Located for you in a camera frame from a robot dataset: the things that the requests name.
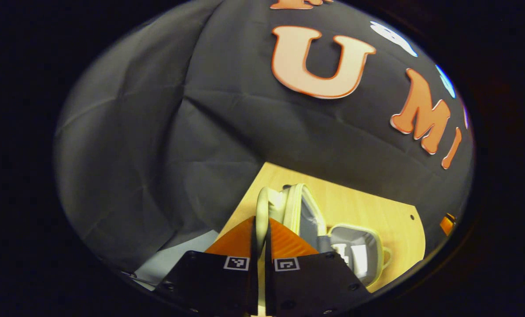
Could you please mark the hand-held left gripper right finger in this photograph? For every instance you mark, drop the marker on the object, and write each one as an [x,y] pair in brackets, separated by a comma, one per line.
[269,286]

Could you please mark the small cream suitcase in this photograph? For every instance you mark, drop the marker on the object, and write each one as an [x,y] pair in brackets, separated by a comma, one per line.
[306,211]

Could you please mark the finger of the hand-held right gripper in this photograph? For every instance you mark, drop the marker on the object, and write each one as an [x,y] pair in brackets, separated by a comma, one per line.
[446,224]

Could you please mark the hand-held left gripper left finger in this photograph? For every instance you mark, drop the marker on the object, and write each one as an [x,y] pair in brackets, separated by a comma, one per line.
[253,286]

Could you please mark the black backdrop cloth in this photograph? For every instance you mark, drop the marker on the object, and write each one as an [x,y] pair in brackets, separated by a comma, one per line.
[201,132]

